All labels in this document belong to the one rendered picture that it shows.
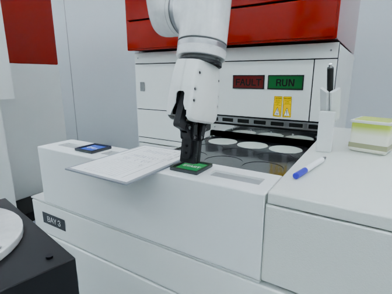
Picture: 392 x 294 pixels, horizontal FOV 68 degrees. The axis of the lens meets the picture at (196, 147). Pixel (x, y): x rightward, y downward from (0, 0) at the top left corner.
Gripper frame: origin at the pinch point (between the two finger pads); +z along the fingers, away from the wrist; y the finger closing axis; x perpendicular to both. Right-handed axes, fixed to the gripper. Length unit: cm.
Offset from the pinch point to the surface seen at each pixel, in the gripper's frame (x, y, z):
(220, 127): -23, -57, -6
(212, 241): 6.9, 1.6, 13.6
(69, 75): -320, -199, -56
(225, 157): -7.1, -30.4, 3.1
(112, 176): -8.1, 9.8, 5.0
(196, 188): 3.8, 3.4, 5.3
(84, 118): -297, -210, -2
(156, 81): -54, -55, -22
